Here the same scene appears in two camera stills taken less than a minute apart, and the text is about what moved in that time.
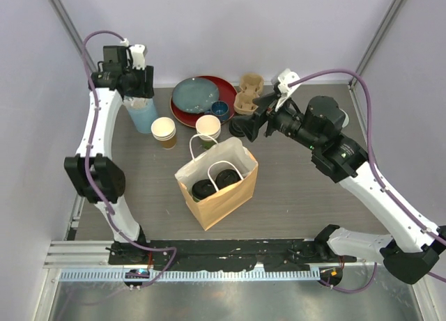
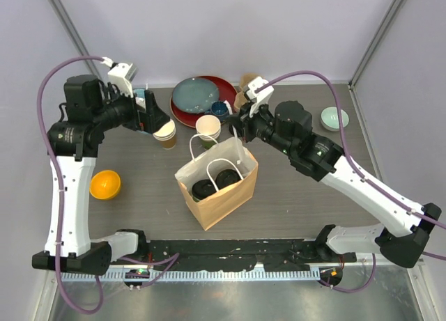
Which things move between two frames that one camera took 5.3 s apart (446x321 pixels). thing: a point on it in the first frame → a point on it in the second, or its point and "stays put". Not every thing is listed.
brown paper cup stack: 164,130 stays put
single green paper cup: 193,197 stays put
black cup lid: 226,177 stays put
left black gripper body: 140,82 → 122,109
